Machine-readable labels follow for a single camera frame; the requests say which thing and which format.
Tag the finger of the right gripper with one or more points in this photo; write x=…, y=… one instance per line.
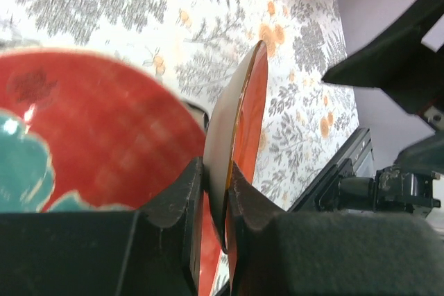
x=399, y=63

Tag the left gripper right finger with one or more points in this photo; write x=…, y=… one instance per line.
x=275, y=252

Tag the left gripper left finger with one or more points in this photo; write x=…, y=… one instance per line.
x=153, y=250

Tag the small red round plate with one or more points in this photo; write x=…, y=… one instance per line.
x=234, y=132

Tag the red and teal round plate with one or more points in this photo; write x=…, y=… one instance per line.
x=85, y=132

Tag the square dark rimmed plate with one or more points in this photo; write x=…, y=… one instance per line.
x=198, y=113

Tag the floral patterned table mat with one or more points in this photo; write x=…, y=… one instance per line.
x=193, y=46

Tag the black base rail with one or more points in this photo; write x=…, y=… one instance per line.
x=353, y=158

